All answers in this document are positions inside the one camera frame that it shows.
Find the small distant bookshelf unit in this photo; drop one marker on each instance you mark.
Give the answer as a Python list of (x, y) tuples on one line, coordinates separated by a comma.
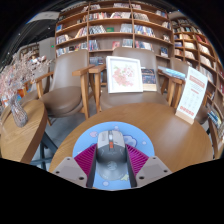
[(30, 51)]

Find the light blue books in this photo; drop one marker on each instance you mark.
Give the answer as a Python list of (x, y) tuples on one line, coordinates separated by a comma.
[(171, 72)]

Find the stack of blue books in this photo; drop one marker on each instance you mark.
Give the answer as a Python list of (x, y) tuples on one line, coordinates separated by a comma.
[(215, 118)]

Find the wooden side table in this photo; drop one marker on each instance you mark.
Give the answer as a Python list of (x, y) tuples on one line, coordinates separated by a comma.
[(216, 143), (23, 140)]

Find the white sign on wooden base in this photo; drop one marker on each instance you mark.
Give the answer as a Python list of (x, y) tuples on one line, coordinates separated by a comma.
[(191, 93)]

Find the round blue mouse pad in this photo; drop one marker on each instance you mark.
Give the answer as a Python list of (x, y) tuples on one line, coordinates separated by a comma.
[(140, 136)]

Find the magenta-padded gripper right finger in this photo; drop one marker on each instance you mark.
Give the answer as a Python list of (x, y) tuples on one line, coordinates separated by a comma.
[(150, 170)]

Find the dark blue book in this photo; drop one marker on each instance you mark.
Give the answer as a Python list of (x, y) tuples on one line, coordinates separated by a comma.
[(148, 78)]

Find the curved wooden bookshelf unit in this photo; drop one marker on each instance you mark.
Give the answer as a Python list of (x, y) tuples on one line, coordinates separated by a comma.
[(193, 43)]

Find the white framed floral picture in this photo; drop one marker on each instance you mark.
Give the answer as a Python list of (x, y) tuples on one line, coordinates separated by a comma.
[(124, 75)]

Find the glass vase with pink flowers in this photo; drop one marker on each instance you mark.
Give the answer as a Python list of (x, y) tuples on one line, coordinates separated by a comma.
[(19, 115)]

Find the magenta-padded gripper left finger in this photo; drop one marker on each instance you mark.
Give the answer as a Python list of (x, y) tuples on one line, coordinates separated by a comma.
[(73, 170)]

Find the large wooden bookshelf unit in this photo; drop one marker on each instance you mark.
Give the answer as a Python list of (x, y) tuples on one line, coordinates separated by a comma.
[(110, 30)]

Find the grey computer mouse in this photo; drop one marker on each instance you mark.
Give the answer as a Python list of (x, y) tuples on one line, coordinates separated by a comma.
[(111, 153)]

